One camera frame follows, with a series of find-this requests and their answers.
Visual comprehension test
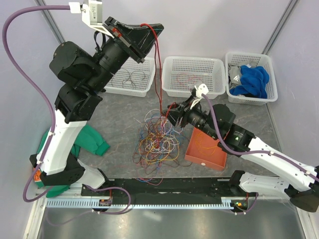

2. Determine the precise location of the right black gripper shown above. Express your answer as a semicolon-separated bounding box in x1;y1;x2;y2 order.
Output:
161;94;219;139

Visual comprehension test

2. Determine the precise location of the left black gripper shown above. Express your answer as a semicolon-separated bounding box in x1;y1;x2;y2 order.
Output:
87;16;165;92

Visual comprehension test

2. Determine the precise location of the multicoloured wire pile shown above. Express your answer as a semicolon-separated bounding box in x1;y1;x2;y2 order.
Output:
132;109;192;186

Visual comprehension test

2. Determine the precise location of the yellow wire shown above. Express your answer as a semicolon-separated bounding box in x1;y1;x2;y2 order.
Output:
194;131;220;157

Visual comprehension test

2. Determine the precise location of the red wire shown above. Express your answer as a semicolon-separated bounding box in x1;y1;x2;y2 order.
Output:
141;23;165;118

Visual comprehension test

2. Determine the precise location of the brown wire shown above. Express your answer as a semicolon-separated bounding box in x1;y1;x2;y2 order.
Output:
110;67;148;89

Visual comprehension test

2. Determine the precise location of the pink wire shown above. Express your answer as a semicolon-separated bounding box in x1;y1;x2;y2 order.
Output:
176;72;202;88

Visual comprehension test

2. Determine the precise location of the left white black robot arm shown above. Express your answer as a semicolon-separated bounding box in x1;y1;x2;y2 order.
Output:
29;17;164;196

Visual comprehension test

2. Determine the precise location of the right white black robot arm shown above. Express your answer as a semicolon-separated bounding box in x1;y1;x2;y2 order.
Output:
163;98;319;213

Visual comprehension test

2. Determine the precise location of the middle white plastic basket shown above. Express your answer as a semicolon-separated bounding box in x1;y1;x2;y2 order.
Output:
161;56;226;99

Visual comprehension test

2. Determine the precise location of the white plastic basket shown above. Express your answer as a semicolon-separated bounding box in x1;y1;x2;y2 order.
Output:
104;57;155;97
161;56;226;99
225;52;278;106

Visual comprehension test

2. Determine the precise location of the orange plastic tray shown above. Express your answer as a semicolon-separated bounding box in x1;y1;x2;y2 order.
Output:
184;128;227;171

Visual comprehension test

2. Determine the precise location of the left white plastic basket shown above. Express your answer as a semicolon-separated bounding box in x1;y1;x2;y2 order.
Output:
104;57;155;97

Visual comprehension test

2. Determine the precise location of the grey sock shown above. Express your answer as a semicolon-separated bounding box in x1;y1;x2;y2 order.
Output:
228;60;258;90

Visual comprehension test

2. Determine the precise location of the green garment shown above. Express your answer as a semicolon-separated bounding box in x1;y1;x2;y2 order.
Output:
45;124;110;198

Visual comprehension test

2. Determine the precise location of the blue fleece cloth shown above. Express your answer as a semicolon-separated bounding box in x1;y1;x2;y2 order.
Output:
229;66;270;99

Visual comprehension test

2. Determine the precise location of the right white plastic basket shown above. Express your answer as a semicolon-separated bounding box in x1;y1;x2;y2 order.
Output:
225;52;278;106

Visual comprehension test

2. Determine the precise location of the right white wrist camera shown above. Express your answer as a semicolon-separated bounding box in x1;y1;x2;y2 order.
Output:
190;82;209;109

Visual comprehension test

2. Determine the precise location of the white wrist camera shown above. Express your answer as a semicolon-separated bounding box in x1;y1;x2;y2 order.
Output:
68;0;112;37
190;82;209;109

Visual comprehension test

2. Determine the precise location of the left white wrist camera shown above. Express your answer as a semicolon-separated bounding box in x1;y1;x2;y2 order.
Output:
68;0;112;37

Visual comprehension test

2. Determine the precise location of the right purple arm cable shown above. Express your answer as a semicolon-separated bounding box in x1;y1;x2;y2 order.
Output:
202;94;319;180

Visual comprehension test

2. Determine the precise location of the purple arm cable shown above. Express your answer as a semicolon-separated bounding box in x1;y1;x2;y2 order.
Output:
202;94;319;180
2;6;75;202

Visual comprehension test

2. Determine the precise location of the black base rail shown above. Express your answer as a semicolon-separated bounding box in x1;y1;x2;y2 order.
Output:
81;169;257;205

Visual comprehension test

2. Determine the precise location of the light blue slotted cable duct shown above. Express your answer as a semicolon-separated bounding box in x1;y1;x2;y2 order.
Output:
46;194;249;210

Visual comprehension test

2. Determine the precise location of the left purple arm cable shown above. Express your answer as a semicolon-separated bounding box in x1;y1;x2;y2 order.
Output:
2;6;75;202

